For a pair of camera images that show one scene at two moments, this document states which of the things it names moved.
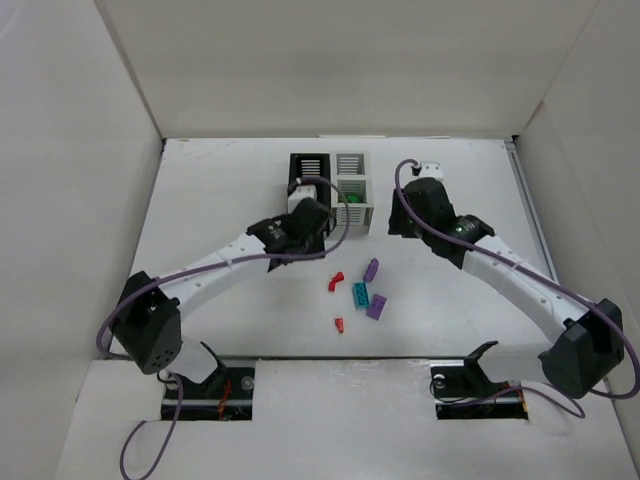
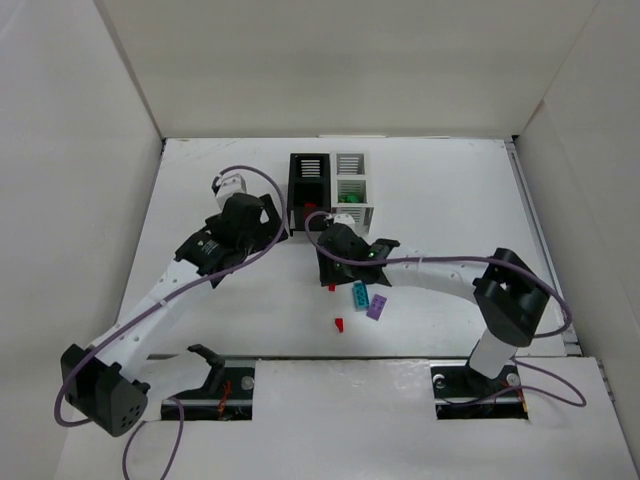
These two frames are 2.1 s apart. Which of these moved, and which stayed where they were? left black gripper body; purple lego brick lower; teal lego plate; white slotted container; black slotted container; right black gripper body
Moved: right black gripper body; left black gripper body
Stayed: purple lego brick lower; white slotted container; teal lego plate; black slotted container
